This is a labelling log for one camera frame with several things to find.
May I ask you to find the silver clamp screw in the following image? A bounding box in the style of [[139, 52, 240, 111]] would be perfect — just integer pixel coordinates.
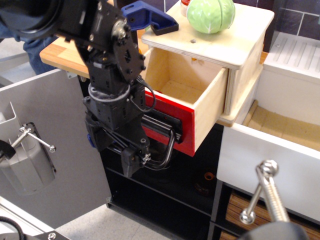
[[239, 159, 290, 225], [11, 126, 57, 153]]

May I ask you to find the brown round object on shelf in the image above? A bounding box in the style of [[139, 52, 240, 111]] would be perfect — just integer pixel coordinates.
[[194, 170, 216, 197]]

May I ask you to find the red front wooden drawer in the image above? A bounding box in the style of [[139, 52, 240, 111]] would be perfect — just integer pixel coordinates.
[[141, 47, 229, 157]]

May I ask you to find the blue black bar clamp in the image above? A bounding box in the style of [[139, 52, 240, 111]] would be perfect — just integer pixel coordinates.
[[121, 0, 179, 36]]

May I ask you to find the grey cabinet door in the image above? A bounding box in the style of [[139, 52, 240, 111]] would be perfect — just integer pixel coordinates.
[[0, 69, 109, 228]]

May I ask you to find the black cabinet frame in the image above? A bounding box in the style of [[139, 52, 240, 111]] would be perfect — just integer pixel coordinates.
[[78, 76, 320, 240]]

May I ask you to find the small red capped jar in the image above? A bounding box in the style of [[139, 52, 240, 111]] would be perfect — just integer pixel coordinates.
[[180, 0, 191, 17]]

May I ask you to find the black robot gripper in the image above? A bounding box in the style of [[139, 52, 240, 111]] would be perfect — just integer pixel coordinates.
[[83, 93, 151, 178]]

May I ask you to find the black cable bottom left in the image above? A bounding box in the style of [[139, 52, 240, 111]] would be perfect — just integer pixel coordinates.
[[0, 217, 26, 240]]

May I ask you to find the green toy cabbage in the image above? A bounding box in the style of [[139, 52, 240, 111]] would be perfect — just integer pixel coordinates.
[[186, 0, 236, 34]]

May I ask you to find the white sink basin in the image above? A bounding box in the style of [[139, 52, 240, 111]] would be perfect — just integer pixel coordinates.
[[217, 32, 320, 221]]

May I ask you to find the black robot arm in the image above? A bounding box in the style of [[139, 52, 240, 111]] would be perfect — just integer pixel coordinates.
[[0, 0, 151, 178]]

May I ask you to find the silver clamp screw left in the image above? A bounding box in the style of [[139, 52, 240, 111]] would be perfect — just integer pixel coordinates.
[[11, 126, 57, 153]]

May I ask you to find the light plywood box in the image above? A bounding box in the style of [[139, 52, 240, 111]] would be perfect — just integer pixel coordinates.
[[142, 3, 275, 119]]

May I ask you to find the person leg in jeans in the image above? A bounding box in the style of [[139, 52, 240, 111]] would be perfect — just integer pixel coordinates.
[[0, 23, 58, 75]]

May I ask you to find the silver clamp screw right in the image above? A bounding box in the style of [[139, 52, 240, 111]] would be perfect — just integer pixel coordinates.
[[239, 159, 290, 225]]

